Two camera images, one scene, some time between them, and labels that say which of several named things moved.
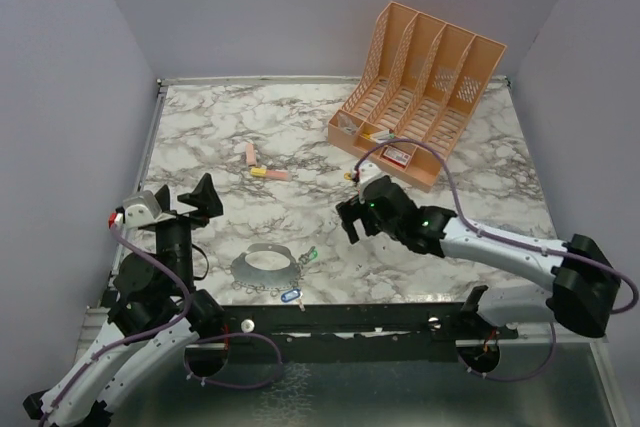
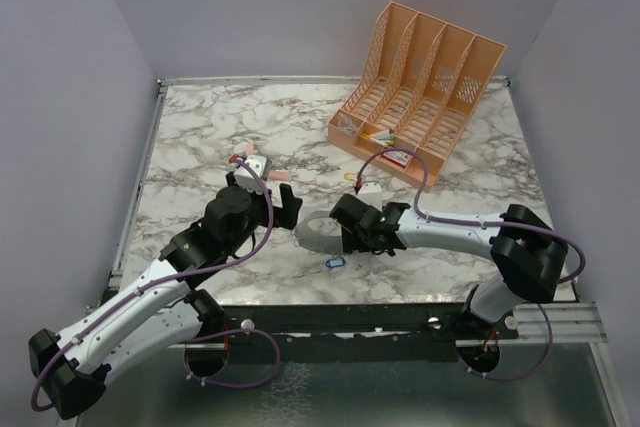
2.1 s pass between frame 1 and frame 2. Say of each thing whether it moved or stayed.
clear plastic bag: stayed
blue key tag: moved
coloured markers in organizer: stayed
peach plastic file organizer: stayed
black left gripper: moved
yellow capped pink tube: stayed
